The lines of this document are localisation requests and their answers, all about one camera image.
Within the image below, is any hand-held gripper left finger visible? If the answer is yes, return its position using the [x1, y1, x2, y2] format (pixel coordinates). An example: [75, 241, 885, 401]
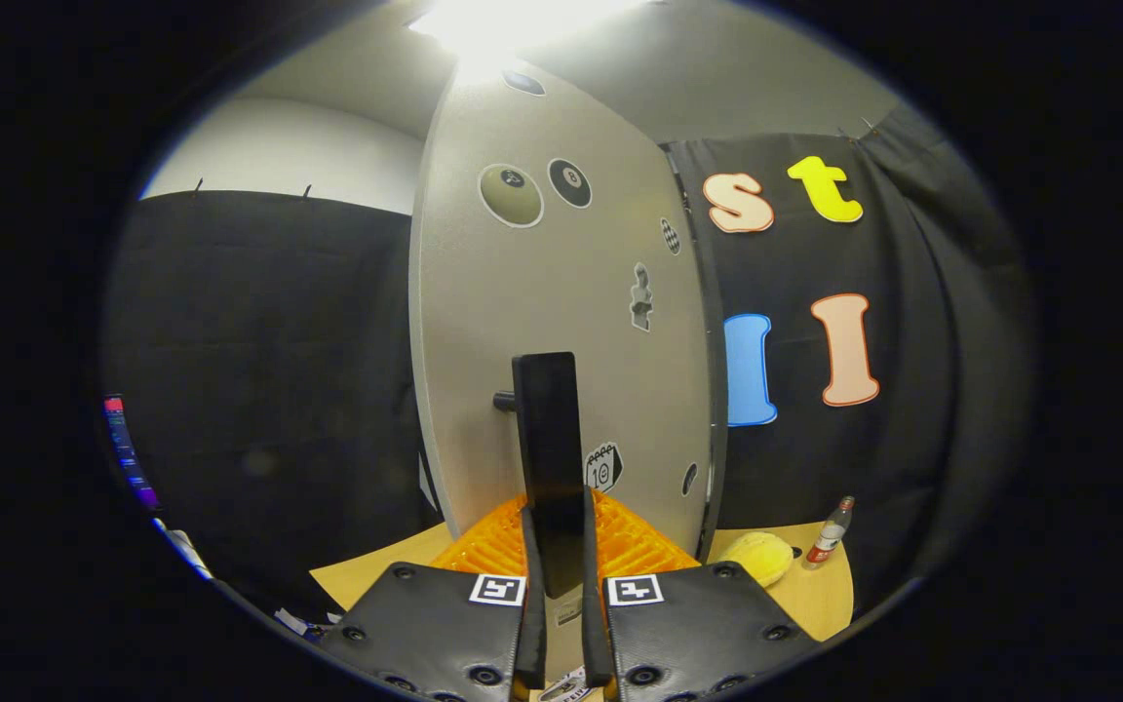
[316, 492, 548, 702]

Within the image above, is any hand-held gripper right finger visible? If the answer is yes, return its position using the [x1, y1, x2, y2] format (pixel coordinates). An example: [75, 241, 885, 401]
[581, 487, 821, 702]

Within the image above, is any white shoe with chevron stripes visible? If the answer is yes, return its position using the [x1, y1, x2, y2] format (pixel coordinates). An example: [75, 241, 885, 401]
[534, 666, 594, 702]

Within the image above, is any grey shoe cabinet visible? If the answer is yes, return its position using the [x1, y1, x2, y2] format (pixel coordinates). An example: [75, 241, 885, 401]
[661, 141, 730, 565]

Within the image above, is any grey shoe cabinet door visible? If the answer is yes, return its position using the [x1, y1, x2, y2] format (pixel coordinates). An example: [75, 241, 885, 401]
[408, 57, 720, 683]

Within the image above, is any yellow plush toy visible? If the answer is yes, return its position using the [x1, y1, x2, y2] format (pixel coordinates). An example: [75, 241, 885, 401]
[715, 531, 796, 589]

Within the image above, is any small clear bottle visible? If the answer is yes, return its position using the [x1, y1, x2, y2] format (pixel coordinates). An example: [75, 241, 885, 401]
[805, 495, 857, 566]

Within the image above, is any small white object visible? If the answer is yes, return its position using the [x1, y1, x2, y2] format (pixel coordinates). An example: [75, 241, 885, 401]
[154, 519, 214, 578]

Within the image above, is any black backdrop cloth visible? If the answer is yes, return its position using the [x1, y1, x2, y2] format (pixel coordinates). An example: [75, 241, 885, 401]
[98, 102, 1035, 625]

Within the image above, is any computer monitor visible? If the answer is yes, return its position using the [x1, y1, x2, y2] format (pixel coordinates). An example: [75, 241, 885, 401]
[101, 393, 163, 513]

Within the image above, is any large ceiling light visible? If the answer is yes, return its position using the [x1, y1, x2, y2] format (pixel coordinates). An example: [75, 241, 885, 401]
[408, 0, 640, 59]

